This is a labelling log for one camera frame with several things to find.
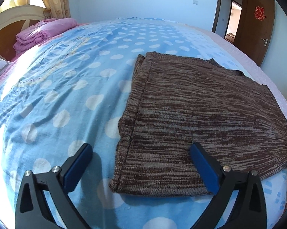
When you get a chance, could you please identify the red paper door decoration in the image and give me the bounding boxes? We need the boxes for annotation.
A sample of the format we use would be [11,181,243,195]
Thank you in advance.
[254,6,266,21]

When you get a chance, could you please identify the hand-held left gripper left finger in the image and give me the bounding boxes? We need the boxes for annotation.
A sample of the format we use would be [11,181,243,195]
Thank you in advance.
[15,143,94,229]

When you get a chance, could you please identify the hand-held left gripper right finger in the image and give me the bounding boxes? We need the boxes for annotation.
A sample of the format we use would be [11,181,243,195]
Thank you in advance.
[190,143,269,229]

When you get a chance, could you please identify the brown wooden door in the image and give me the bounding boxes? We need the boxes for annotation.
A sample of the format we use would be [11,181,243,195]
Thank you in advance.
[234,0,276,67]

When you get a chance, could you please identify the dark wooden door frame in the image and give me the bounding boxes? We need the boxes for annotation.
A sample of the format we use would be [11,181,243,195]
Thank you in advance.
[211,0,249,43]

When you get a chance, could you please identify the white and wooden headboard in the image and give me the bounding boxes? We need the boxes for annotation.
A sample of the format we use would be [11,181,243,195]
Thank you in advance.
[0,4,49,60]

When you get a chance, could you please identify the bed with polka dot sheet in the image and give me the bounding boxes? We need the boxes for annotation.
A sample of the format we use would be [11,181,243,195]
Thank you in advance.
[0,17,287,229]

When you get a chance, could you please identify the folded pink blanket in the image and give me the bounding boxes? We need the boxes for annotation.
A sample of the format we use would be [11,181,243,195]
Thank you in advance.
[14,18,78,55]

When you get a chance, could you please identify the brown knitted sweater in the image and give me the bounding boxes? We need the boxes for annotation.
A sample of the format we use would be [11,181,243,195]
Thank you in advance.
[109,52,287,195]

